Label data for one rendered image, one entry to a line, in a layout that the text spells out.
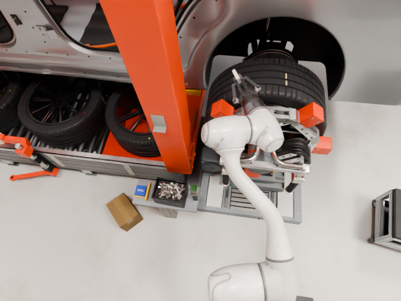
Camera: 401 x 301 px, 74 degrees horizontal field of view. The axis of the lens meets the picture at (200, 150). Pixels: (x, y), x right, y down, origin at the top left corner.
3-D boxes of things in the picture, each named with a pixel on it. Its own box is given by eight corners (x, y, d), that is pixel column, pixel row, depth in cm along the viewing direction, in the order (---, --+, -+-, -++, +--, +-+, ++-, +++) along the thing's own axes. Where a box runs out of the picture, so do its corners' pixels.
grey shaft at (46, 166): (61, 170, 234) (24, 142, 189) (58, 175, 231) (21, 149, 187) (51, 169, 235) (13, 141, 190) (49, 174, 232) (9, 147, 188)
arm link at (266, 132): (275, 105, 100) (243, 107, 97) (294, 135, 91) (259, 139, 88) (266, 125, 109) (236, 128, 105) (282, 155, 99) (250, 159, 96)
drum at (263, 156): (272, 142, 154) (277, 129, 142) (271, 176, 145) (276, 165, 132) (247, 140, 156) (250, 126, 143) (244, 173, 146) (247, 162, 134)
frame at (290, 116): (298, 161, 170) (332, 110, 122) (298, 171, 167) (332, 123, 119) (213, 151, 176) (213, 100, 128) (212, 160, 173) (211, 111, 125)
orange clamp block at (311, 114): (307, 115, 130) (323, 107, 122) (307, 129, 126) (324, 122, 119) (296, 109, 127) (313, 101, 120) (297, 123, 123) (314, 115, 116)
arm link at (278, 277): (301, 261, 92) (261, 266, 91) (307, 315, 91) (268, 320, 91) (288, 249, 105) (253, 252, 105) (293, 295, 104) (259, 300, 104)
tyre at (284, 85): (349, 99, 150) (267, 32, 120) (353, 135, 140) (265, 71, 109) (261, 138, 201) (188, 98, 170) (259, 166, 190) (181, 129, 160)
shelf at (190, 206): (200, 188, 182) (200, 186, 179) (196, 212, 174) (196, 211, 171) (139, 180, 186) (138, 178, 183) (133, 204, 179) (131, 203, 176)
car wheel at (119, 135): (187, 86, 242) (184, 67, 221) (197, 151, 211) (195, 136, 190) (114, 97, 240) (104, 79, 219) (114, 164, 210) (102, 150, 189)
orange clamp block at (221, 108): (234, 107, 132) (222, 98, 127) (233, 120, 129) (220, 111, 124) (224, 112, 137) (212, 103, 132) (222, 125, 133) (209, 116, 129)
